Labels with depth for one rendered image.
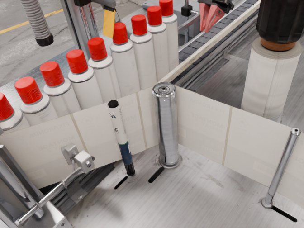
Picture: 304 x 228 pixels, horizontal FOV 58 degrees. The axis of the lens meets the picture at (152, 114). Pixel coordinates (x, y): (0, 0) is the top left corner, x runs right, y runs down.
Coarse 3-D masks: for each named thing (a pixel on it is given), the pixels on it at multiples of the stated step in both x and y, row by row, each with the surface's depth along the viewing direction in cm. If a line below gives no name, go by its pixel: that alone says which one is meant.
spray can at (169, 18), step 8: (160, 0) 64; (168, 0) 63; (168, 8) 64; (168, 16) 65; (176, 16) 67; (168, 24) 66; (176, 24) 67; (168, 32) 67; (176, 32) 68; (168, 40) 68; (176, 40) 70; (168, 48) 70; (176, 48) 71; (168, 56) 72; (176, 56) 73; (176, 64) 74
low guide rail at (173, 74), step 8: (256, 8) 97; (240, 16) 91; (248, 16) 94; (232, 24) 87; (224, 32) 85; (216, 40) 83; (200, 48) 79; (208, 48) 81; (192, 56) 76; (200, 56) 79; (184, 64) 74; (176, 72) 72; (160, 80) 70; (168, 80) 71
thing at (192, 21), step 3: (195, 15) 84; (198, 15) 84; (192, 18) 83; (195, 18) 83; (198, 18) 84; (186, 21) 82; (189, 21) 82; (192, 21) 82; (195, 21) 84; (183, 24) 80; (186, 24) 81; (189, 24) 82; (180, 27) 79; (183, 27) 80; (186, 27) 81; (180, 30) 79; (183, 30) 81
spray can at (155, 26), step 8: (152, 8) 61; (160, 8) 61; (152, 16) 61; (160, 16) 61; (152, 24) 62; (160, 24) 63; (152, 32) 62; (160, 32) 62; (152, 40) 64; (160, 40) 64; (160, 48) 65; (160, 56) 67; (160, 64) 68; (168, 64) 70; (160, 72) 70; (168, 72) 72
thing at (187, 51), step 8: (248, 0) 108; (256, 0) 107; (240, 8) 103; (248, 8) 103; (232, 16) 99; (216, 24) 96; (224, 24) 95; (240, 24) 94; (208, 32) 92; (216, 32) 92; (232, 32) 91; (200, 40) 89; (208, 40) 88; (224, 40) 88; (184, 48) 86; (192, 48) 86; (184, 56) 83; (192, 64) 80; (184, 72) 77; (176, 80) 75; (56, 184) 55
